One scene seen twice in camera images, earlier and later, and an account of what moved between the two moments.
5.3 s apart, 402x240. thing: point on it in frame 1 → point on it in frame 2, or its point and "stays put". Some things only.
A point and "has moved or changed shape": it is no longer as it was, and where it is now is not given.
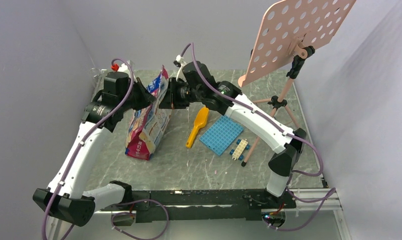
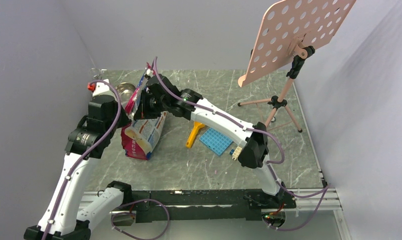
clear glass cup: x=94 y=72 stays put
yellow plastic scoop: x=200 y=121 stays put
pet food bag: x=147 y=126 has moved or changed shape
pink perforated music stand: x=292 y=30 stays put
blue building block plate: x=221 y=134 stays put
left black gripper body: x=134 y=89 → x=123 y=120
